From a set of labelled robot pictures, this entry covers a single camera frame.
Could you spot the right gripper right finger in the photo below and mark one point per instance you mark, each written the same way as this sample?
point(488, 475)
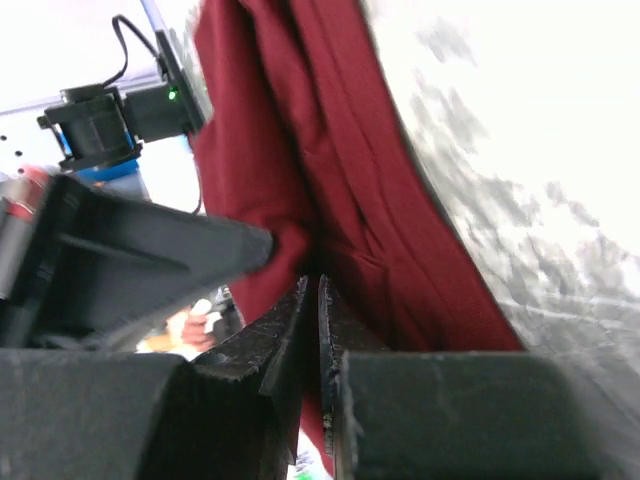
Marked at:
point(465, 415)

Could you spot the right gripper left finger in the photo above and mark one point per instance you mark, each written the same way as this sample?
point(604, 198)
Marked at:
point(231, 413)

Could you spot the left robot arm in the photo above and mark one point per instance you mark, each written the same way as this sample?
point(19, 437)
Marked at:
point(97, 127)

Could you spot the dark red t shirt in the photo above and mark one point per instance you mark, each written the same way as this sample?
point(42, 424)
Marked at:
point(305, 142)

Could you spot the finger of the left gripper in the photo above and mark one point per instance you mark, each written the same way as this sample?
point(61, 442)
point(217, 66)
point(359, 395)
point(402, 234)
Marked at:
point(100, 269)

